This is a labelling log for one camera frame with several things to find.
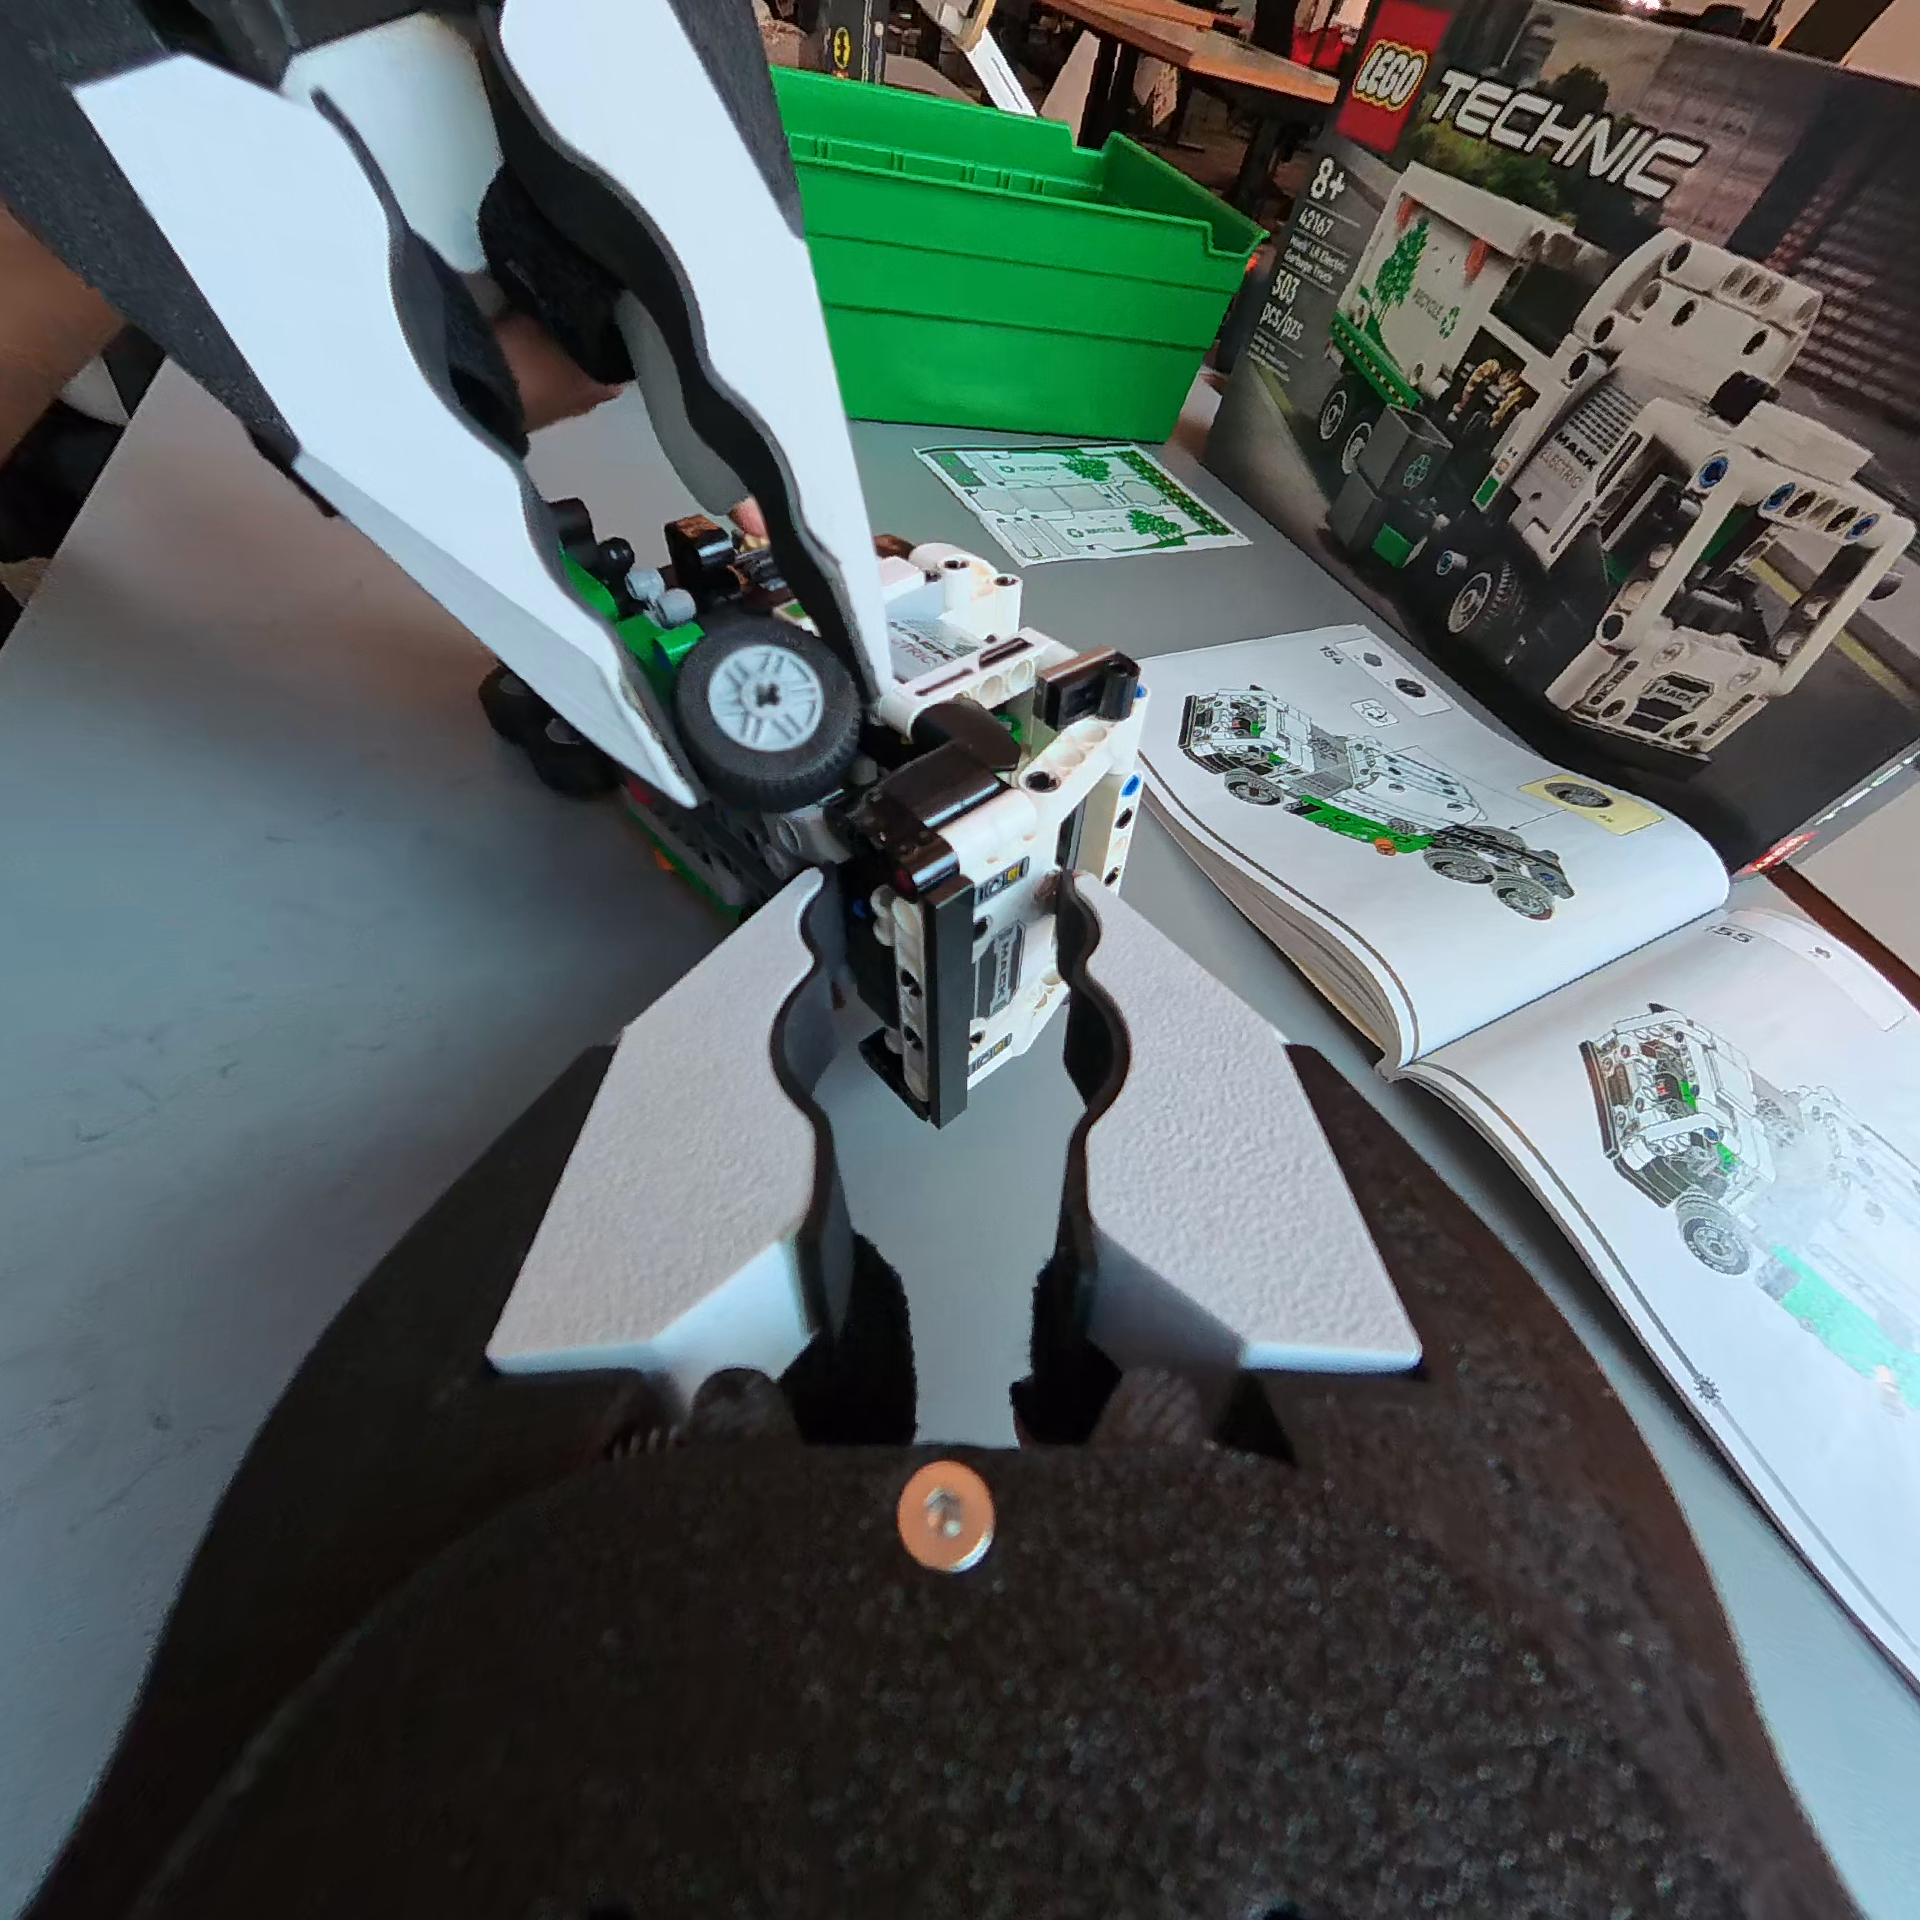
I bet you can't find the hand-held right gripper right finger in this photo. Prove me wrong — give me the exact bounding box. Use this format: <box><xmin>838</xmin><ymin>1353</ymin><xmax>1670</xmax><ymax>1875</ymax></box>
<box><xmin>1049</xmin><ymin>873</ymin><xmax>1427</xmax><ymax>1379</ymax></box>

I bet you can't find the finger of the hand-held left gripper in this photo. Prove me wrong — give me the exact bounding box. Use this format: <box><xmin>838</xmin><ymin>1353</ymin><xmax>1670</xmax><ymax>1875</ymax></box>
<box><xmin>479</xmin><ymin>0</ymin><xmax>891</xmax><ymax>710</ymax></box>
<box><xmin>74</xmin><ymin>32</ymin><xmax>703</xmax><ymax>801</ymax></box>

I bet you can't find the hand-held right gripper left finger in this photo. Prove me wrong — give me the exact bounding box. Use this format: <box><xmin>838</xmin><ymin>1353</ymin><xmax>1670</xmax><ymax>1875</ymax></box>
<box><xmin>485</xmin><ymin>864</ymin><xmax>845</xmax><ymax>1418</ymax></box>

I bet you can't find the lego truck model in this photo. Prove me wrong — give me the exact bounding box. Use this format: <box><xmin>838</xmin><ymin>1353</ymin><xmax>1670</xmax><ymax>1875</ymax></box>
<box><xmin>479</xmin><ymin>500</ymin><xmax>1153</xmax><ymax>1128</ymax></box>

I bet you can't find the lego wheel with grey rim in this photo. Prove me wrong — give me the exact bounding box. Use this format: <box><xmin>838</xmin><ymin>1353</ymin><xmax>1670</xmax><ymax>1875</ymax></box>
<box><xmin>672</xmin><ymin>613</ymin><xmax>870</xmax><ymax>812</ymax></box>

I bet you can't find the lego instruction booklet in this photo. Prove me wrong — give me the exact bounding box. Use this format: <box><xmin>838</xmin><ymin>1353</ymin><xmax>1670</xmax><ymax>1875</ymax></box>
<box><xmin>1134</xmin><ymin>623</ymin><xmax>1920</xmax><ymax>1694</ymax></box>

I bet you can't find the lego set box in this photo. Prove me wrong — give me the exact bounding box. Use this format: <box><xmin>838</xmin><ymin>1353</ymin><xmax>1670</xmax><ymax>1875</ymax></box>
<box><xmin>1206</xmin><ymin>0</ymin><xmax>1920</xmax><ymax>873</ymax></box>

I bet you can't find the person's left hand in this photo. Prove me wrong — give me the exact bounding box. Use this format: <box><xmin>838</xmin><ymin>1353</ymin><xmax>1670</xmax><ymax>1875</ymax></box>
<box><xmin>494</xmin><ymin>316</ymin><xmax>629</xmax><ymax>431</ymax></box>

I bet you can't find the green plastic bin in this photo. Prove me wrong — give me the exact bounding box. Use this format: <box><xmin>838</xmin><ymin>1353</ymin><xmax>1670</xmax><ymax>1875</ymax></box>
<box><xmin>819</xmin><ymin>233</ymin><xmax>1225</xmax><ymax>382</ymax></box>
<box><xmin>769</xmin><ymin>61</ymin><xmax>1273</xmax><ymax>309</ymax></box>
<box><xmin>832</xmin><ymin>309</ymin><xmax>1208</xmax><ymax>449</ymax></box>

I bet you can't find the green and white sticker sheet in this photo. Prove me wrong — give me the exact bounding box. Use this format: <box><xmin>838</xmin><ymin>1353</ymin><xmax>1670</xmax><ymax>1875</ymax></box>
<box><xmin>913</xmin><ymin>441</ymin><xmax>1253</xmax><ymax>568</ymax></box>

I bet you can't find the wooden table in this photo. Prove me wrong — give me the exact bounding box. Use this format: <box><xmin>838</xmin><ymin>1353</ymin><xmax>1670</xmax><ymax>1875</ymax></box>
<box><xmin>1033</xmin><ymin>0</ymin><xmax>1340</xmax><ymax>171</ymax></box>

